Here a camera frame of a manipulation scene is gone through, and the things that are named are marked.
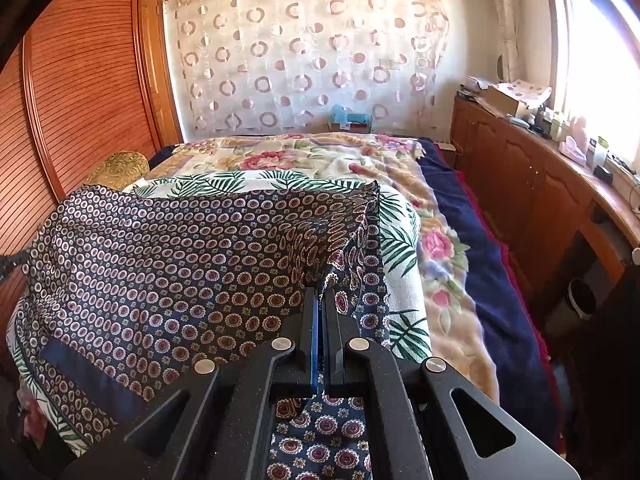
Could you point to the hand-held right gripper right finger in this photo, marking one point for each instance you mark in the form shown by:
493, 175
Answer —
336, 355

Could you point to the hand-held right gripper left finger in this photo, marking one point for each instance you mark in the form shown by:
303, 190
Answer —
313, 360

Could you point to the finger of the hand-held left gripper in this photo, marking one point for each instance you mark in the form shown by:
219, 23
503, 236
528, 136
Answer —
12, 261

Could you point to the navy patterned shirt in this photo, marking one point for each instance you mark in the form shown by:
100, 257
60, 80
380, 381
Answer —
175, 270

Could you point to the palm leaf bed sheet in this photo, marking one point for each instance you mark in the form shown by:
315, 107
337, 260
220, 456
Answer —
400, 240

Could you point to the golden patterned pillow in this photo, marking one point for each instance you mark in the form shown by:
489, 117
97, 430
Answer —
120, 167

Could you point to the navy blanket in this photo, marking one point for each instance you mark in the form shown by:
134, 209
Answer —
480, 260

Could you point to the wooden louvered wardrobe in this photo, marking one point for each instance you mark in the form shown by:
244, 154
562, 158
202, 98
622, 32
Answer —
90, 85

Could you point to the floral blanket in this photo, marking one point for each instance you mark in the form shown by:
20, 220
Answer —
325, 160

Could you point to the small cardboard box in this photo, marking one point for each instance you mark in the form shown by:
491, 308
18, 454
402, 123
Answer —
350, 128

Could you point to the blue plastic toy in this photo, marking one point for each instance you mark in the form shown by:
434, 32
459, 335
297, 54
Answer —
345, 115

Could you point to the long wooden cabinet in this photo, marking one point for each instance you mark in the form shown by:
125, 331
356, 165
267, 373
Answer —
510, 170

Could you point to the sheer circle-patterned curtain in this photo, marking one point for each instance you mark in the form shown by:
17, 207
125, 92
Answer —
300, 60

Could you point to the open cardboard box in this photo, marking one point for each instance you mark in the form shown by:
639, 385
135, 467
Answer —
502, 100

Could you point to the dark small bottle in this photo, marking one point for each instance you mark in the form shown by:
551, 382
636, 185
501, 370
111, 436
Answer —
540, 120

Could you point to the white small bottle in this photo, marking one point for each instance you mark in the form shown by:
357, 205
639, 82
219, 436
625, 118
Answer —
556, 126

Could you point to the small black box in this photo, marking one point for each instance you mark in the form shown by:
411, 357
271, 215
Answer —
602, 175

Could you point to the floral wrapping paper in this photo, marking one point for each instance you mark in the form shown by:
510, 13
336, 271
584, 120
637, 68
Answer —
530, 91

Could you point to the dark round fan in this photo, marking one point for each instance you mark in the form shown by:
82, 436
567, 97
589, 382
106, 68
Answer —
501, 67

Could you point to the white gathered window curtain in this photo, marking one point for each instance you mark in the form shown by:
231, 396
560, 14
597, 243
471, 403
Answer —
505, 20

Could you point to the large window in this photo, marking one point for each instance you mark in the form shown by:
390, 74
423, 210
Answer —
600, 70

